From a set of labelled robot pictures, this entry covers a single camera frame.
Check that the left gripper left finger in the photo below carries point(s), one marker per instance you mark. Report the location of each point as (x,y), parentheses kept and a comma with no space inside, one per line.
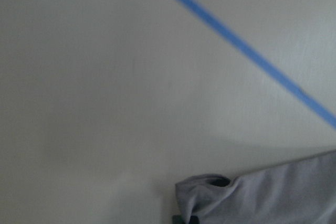
(176,219)

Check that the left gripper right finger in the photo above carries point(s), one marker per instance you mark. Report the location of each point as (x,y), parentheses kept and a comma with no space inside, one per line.
(194,220)

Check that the dark brown t-shirt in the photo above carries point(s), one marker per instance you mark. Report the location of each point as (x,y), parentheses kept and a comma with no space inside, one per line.
(297,192)

